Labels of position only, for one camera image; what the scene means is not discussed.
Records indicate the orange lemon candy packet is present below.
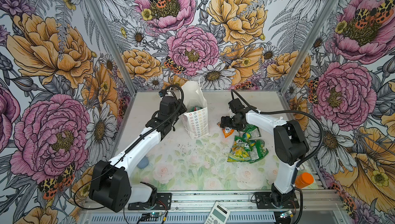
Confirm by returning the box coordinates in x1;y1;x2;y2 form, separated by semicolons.
218;122;235;138

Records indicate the white paper bag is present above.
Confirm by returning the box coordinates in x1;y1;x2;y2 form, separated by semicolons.
182;80;209;139

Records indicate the teal Fox's candy packet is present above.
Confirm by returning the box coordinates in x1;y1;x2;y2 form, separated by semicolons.
189;106;203;112

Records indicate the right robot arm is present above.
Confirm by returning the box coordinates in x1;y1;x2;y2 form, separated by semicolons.
221;98;309;208

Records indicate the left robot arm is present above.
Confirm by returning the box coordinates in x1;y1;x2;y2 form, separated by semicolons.
88;85;187;212

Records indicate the green snack packet upper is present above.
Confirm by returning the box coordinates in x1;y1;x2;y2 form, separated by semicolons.
239;124;261;140

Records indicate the yellow green snack packet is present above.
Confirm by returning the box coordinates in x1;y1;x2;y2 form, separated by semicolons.
227;136;252;162

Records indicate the green snack packet right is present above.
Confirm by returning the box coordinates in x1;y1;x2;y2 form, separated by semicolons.
248;139;268;163

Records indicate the blue grey oval case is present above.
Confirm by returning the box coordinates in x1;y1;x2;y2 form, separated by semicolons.
137;156;149;169

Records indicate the orange bottle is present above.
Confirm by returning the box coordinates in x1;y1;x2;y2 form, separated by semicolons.
295;172;314;189

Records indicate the white calculator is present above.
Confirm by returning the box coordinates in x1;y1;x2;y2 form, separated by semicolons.
204;202;230;224

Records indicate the green circuit board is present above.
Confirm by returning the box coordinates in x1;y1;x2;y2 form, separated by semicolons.
139;212;168;222

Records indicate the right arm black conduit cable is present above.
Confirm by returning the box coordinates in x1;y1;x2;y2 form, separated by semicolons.
230;89;324;167

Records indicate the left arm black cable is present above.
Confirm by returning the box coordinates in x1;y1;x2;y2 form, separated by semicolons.
70;84;185;210

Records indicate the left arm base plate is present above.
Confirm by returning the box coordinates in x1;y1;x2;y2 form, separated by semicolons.
127;193;172;211

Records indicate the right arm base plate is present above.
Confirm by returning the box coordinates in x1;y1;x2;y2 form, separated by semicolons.
250;191;300;209

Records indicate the aluminium front rail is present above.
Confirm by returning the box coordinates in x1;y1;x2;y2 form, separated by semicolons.
78;189;345;214

